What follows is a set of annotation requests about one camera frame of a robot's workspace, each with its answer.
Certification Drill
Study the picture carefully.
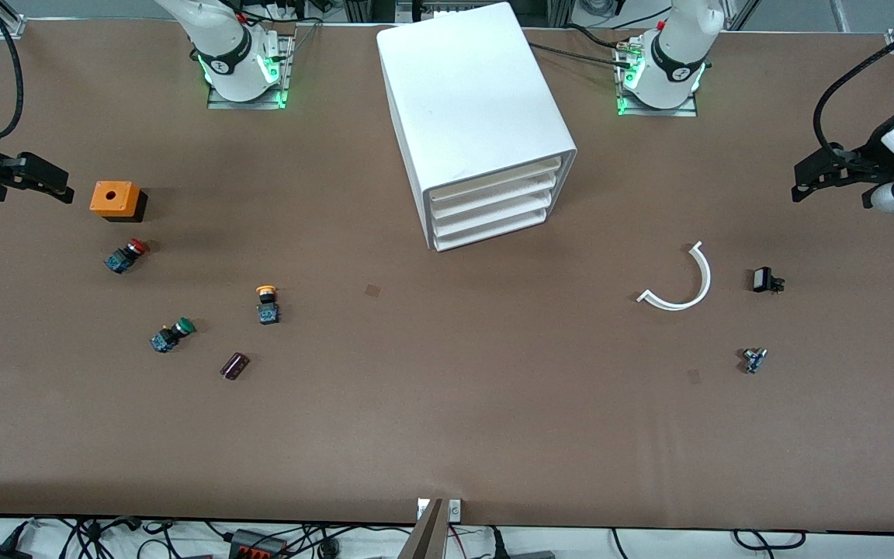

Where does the black cable on table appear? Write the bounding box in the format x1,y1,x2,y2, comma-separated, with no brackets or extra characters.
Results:
528,25,638,69

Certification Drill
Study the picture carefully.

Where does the white metal bracket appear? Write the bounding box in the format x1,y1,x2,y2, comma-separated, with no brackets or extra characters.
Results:
416,498,463,523

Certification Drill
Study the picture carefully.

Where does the white curved plastic piece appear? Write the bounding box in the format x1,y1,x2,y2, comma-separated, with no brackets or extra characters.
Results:
637,241,712,311

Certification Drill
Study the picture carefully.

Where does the brown wooden strip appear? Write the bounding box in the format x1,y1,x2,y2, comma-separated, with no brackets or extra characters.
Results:
397,497,448,559

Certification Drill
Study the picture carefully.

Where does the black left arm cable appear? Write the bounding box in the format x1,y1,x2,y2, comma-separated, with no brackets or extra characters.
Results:
814,31,894,156

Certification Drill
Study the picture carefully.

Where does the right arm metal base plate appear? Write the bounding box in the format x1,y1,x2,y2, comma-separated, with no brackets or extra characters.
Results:
206,35,294,111

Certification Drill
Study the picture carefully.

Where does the green push button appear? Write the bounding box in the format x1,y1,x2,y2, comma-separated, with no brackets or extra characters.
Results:
150,317,196,354

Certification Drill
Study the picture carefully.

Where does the black power strip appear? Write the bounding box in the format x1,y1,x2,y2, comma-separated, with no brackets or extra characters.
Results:
228,528,289,559

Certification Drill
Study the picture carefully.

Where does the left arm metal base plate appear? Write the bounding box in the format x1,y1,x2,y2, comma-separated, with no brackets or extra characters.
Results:
616,39,700,119

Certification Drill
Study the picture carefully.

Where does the white drawer cabinet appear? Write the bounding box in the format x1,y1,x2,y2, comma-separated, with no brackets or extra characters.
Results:
376,2,578,253

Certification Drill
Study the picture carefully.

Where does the white plastic drawer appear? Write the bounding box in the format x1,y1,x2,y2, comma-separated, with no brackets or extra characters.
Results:
428,175,561,220
425,155,566,203
431,193,555,235
433,208,550,252

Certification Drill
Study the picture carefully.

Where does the orange button box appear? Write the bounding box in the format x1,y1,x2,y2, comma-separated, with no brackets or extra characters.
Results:
90,181,147,224

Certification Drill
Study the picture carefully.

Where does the black looped floor cable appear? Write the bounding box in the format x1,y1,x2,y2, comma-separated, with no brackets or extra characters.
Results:
733,529,809,554

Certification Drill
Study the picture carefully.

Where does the red push button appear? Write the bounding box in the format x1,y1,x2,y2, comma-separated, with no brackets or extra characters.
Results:
104,239,150,274

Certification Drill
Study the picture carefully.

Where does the yellow push button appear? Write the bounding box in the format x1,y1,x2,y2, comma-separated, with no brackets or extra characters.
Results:
255,285,281,325

